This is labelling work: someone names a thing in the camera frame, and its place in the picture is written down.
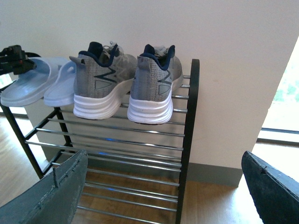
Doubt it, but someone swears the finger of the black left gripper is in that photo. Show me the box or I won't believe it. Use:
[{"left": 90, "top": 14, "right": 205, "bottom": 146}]
[{"left": 0, "top": 45, "right": 40, "bottom": 75}]

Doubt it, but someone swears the black metal shoe rack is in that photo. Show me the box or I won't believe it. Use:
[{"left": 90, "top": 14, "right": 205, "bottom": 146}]
[{"left": 2, "top": 59, "right": 200, "bottom": 224}]

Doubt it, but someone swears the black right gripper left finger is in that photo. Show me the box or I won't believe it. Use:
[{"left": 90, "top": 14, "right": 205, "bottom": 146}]
[{"left": 0, "top": 149, "right": 88, "bottom": 224}]

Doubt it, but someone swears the light blue slide slipper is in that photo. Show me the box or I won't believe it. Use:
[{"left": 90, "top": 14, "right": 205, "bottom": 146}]
[{"left": 0, "top": 57, "right": 68, "bottom": 107}]

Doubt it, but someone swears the grey knit sneaker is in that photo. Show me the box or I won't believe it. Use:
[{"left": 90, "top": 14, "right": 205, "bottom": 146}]
[
  {"left": 127, "top": 44, "right": 184, "bottom": 125},
  {"left": 70, "top": 42, "right": 137, "bottom": 120}
]

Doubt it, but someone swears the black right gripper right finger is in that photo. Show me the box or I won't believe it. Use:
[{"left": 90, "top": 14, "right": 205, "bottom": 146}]
[{"left": 241, "top": 151, "right": 299, "bottom": 224}]

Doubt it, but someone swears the right glass window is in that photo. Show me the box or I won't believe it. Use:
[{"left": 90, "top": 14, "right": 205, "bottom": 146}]
[{"left": 257, "top": 42, "right": 299, "bottom": 146}]

